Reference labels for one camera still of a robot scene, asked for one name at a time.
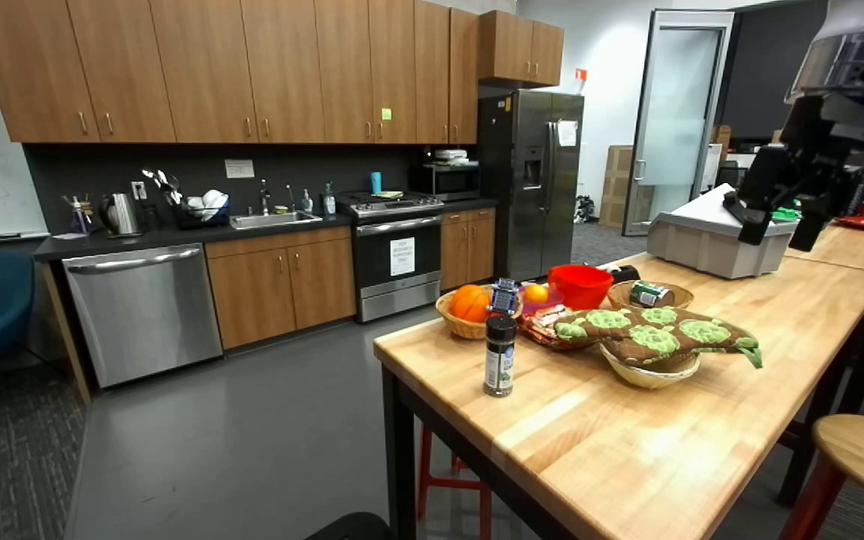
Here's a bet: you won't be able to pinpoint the black microwave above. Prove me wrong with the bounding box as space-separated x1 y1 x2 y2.
409 163 481 198

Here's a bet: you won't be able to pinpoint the dish rack with dishes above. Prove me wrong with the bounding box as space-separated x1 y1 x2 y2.
143 168 228 229

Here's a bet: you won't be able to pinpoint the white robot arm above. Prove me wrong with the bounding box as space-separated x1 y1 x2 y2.
723 0 864 253

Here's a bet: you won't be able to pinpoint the orange noodle packet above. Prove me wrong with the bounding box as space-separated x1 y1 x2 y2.
518 305 591 352

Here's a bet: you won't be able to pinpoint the round wooden stool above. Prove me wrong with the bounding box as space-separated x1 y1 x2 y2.
779 415 864 540

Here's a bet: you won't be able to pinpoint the upper wooden cabinets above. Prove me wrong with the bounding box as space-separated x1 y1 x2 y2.
0 0 563 144

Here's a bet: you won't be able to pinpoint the kitchen sink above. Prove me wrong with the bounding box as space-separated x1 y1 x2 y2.
228 213 325 230

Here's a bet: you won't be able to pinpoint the stainless dishwasher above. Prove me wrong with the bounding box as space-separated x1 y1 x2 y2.
64 242 221 388

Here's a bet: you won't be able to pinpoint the red plastic bowl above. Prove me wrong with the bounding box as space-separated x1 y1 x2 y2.
548 265 613 309

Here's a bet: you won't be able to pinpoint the brown wicker basket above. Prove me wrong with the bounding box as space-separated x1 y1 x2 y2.
608 280 692 309

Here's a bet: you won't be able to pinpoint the brown green oven mitt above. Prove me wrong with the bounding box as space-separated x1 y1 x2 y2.
551 305 763 365

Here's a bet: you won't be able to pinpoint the green can in basket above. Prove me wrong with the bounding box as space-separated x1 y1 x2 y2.
631 283 673 305

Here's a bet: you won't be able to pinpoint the white bowl under mitt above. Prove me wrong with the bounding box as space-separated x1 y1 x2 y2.
602 352 703 389

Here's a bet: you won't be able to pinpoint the dark spray bottle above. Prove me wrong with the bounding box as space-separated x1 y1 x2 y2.
484 280 518 395

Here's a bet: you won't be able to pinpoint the wicker basket with toys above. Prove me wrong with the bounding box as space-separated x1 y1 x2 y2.
435 291 487 341

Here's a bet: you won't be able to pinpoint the black tape dispenser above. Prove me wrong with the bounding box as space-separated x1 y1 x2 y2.
608 265 638 283

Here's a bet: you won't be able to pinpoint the grey plastic bin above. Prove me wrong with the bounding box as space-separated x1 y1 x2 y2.
649 182 799 280

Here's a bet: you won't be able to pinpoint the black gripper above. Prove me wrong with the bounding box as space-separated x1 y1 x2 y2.
736 97 857 253

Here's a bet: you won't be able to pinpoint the blue cup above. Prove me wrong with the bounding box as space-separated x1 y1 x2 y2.
368 171 385 195

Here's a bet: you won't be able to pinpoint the lower wooden cabinet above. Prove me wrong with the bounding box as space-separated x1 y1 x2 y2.
207 224 356 347

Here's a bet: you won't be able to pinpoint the small orange ball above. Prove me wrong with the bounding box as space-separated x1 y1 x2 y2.
523 283 548 305

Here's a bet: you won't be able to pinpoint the stainless oven stove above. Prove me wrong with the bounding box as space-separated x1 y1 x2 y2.
348 195 443 320

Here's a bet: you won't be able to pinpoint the stainless refrigerator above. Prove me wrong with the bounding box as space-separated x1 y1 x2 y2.
478 89 585 280

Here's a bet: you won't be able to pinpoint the red metal stool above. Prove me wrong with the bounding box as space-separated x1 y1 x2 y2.
414 426 491 540

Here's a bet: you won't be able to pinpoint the orange basketball toy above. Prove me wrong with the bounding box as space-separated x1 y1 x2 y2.
449 286 491 325

